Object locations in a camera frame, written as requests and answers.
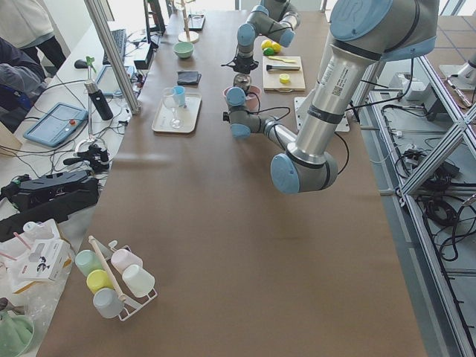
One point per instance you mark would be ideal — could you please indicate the steel ice scoop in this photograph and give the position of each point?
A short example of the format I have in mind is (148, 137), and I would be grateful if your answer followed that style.
(242, 81)

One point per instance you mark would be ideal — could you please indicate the pink ice bowl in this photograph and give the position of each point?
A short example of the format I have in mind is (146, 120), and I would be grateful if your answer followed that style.
(253, 98)

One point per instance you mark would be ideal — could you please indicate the blue plastic cup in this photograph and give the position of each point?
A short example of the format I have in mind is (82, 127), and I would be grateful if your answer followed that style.
(179, 95)

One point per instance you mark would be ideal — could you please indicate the pink cup on rack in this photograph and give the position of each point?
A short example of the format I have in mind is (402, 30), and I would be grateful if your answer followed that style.
(122, 258)

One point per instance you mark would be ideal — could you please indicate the white cup on rack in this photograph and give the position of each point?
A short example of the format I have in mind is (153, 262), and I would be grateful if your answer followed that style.
(139, 281)

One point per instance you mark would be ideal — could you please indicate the green cup on rack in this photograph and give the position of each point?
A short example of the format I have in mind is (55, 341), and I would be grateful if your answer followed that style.
(86, 261)

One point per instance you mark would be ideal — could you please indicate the yellow cup on rack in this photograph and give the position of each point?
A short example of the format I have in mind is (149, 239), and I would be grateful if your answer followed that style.
(97, 280)

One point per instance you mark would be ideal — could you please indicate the grey blue cup on rack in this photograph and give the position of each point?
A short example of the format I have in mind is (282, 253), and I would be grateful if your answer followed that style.
(108, 303)

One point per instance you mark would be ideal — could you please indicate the steel muddler black tip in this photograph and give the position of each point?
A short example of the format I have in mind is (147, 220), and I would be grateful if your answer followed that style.
(270, 67)

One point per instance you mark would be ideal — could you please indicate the green lime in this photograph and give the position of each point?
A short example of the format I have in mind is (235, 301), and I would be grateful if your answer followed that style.
(268, 51)

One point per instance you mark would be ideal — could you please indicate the yellow plastic knife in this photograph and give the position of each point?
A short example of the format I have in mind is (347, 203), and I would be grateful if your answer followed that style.
(281, 59)

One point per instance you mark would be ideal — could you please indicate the wooden cutting board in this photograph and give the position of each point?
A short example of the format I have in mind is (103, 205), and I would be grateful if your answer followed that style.
(271, 78)

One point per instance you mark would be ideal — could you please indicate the yellow lemon slice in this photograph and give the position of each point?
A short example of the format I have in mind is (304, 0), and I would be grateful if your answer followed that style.
(284, 78)

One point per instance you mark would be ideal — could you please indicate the dark folded cloth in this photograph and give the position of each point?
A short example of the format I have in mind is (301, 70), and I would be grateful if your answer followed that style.
(188, 78)

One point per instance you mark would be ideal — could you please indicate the mint green bowl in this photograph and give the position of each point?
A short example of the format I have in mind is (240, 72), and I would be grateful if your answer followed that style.
(183, 50)

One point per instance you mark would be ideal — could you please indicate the wooden glass stand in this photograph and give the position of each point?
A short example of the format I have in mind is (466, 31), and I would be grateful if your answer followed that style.
(187, 35)

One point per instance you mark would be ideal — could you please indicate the black glass tray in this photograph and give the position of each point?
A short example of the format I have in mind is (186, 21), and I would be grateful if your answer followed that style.
(196, 22)

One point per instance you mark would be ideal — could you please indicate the beige serving tray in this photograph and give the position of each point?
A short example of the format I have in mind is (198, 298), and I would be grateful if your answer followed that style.
(187, 116)

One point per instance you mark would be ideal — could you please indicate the clear wine glass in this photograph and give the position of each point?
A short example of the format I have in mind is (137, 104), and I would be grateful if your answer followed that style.
(169, 103)

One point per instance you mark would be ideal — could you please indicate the black keyboard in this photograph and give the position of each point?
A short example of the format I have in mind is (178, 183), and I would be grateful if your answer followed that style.
(120, 39)

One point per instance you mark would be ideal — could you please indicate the black thermos bottle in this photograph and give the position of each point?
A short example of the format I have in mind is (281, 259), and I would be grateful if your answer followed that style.
(98, 99)

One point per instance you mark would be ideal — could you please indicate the black computer mouse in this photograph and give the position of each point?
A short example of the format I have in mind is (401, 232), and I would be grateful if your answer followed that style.
(81, 64)

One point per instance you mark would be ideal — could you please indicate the blue teach pendant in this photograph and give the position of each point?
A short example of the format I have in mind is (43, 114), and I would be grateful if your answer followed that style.
(56, 125)

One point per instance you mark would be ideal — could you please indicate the standing person white shirt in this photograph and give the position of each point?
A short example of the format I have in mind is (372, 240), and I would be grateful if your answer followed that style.
(27, 26)

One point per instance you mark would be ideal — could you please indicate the seated person dark jacket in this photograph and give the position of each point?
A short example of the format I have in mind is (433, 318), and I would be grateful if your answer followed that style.
(22, 82)

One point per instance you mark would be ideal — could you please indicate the black equipment case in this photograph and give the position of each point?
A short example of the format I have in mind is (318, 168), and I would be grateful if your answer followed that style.
(54, 196)

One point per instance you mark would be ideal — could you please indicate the white product box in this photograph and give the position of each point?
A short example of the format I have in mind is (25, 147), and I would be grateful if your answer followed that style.
(42, 264)

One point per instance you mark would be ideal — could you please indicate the green bowl with cloth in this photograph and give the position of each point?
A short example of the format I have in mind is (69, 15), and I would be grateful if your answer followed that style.
(17, 329)

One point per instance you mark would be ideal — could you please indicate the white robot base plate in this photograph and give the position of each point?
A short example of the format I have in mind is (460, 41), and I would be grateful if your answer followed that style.
(304, 108)

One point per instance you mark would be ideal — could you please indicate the aluminium frame post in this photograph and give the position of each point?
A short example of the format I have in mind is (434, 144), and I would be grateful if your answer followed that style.
(99, 20)

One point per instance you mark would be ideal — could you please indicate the wooden rack handle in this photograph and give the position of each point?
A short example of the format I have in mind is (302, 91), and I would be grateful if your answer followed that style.
(101, 258)

